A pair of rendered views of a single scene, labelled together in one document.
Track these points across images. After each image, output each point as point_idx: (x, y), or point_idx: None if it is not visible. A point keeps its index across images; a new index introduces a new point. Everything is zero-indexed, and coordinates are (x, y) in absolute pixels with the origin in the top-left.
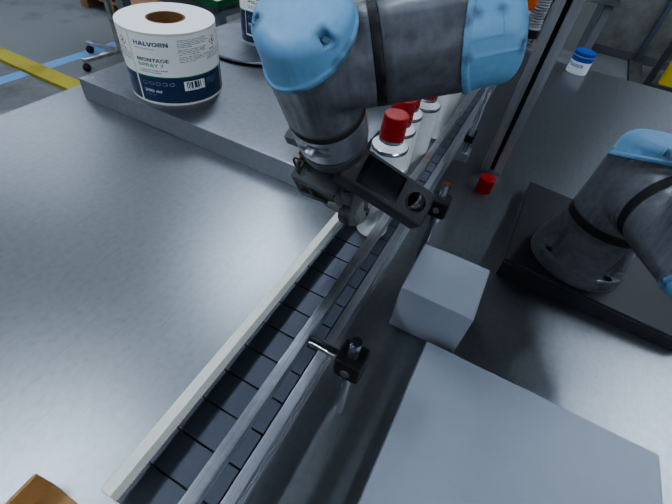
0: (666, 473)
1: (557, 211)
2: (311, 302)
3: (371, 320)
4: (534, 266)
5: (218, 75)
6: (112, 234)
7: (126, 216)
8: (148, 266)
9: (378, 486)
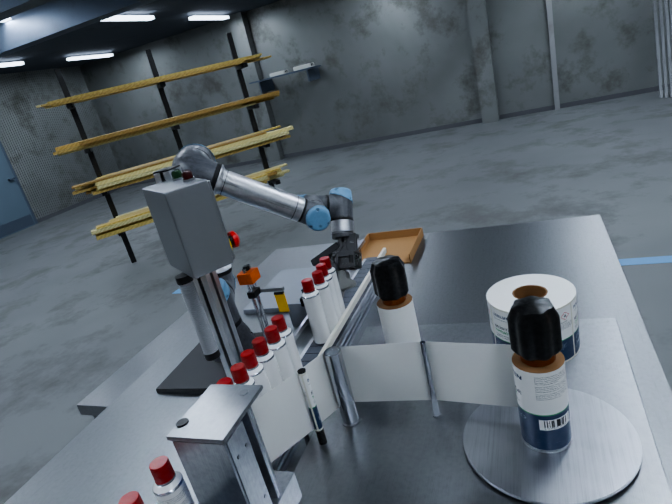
0: (241, 313)
1: (224, 372)
2: (356, 289)
3: None
4: (258, 334)
5: (494, 340)
6: (464, 292)
7: (468, 298)
8: (435, 291)
9: None
